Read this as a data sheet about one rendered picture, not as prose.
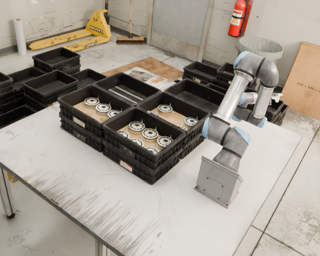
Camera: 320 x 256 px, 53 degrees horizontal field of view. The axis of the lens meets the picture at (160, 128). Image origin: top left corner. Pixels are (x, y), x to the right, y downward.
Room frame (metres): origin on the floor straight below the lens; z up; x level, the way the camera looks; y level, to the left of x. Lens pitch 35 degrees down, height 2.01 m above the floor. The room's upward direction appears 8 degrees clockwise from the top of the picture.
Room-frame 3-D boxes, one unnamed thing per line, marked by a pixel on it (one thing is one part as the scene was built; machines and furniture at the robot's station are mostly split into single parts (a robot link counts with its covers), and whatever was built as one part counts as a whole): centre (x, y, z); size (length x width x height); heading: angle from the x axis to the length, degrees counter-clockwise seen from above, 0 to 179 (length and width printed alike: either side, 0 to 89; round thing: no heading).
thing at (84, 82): (2.85, 0.82, 0.31); 0.40 x 0.30 x 0.34; 149
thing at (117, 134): (1.51, 0.09, 0.92); 0.40 x 0.30 x 0.02; 57
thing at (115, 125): (1.51, 0.09, 0.87); 0.40 x 0.30 x 0.11; 57
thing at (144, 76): (2.64, 0.25, 0.71); 0.22 x 0.19 x 0.01; 59
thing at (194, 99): (2.01, -0.23, 0.87); 0.40 x 0.30 x 0.11; 57
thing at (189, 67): (3.45, -0.42, 0.31); 0.40 x 0.30 x 0.34; 59
